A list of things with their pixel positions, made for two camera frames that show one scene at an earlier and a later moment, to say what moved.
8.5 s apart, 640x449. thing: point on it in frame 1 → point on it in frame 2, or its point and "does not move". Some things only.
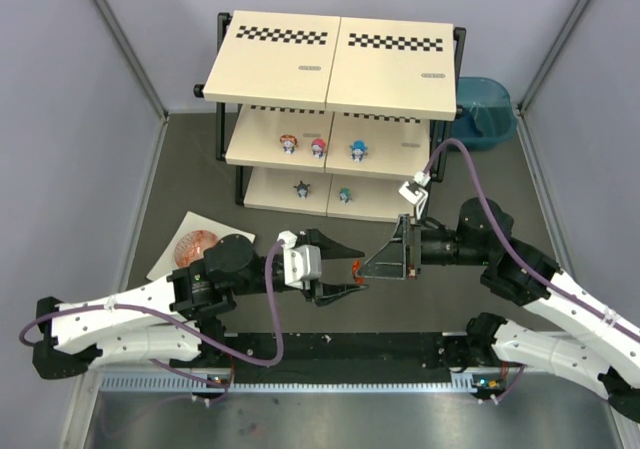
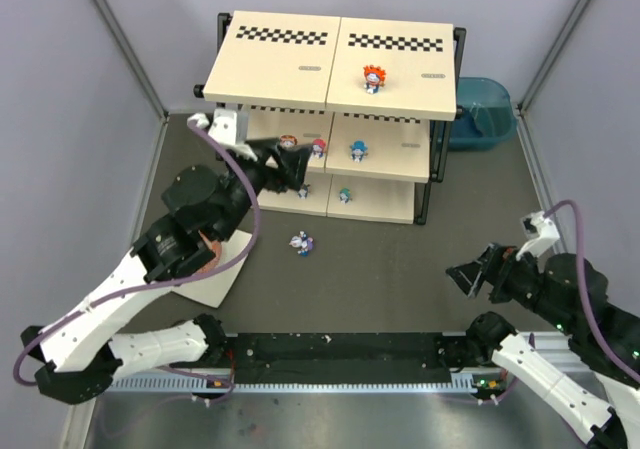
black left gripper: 314,289 → 273,164
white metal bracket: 416,194 → 540,232
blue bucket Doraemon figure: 358,149 does not move
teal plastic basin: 489,113 does not move
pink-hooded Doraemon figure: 318,145 does not move
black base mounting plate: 345,354 does not move
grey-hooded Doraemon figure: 302,189 does not move
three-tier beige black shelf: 331,116 does not move
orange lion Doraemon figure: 289,143 does not move
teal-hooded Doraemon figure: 344,194 does not move
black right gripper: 409,247 → 498,273
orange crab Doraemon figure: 356,264 → 374,78
